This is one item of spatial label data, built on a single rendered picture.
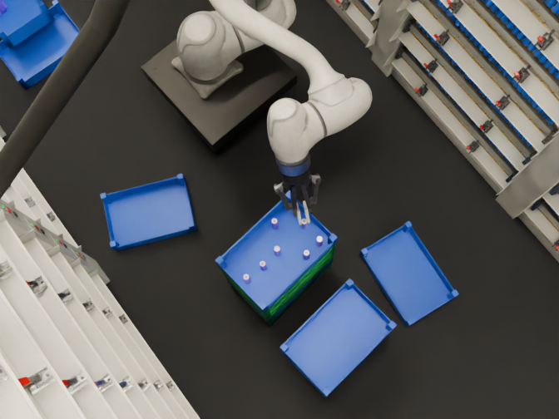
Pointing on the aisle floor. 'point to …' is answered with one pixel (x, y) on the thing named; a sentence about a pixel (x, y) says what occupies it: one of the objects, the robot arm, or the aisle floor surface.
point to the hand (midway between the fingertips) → (302, 213)
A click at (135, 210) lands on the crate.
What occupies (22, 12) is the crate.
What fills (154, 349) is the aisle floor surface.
